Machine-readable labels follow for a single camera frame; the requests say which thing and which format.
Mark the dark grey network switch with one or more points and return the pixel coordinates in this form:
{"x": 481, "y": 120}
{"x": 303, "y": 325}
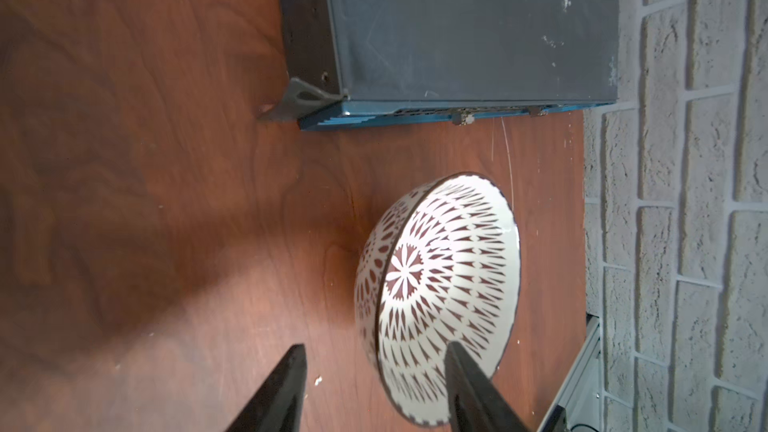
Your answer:
{"x": 368, "y": 63}

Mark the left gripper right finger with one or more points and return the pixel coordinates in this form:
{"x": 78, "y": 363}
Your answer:
{"x": 474, "y": 403}

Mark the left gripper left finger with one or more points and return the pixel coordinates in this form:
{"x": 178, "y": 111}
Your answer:
{"x": 277, "y": 404}

